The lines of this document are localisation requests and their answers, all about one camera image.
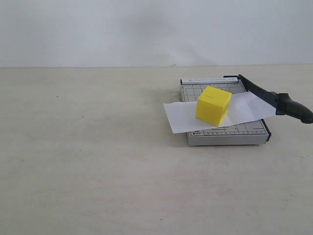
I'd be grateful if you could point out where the white paper sheet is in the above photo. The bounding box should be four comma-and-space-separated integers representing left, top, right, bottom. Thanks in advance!
163, 92, 276, 134

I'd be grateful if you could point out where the yellow cube block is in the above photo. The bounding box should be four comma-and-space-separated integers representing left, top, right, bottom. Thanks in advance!
196, 86, 232, 126

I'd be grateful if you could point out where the black cutter blade arm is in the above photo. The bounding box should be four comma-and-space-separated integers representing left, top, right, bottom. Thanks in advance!
237, 74, 313, 124

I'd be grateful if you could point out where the grey paper cutter base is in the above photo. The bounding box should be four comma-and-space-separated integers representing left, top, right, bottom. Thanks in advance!
180, 75, 271, 146

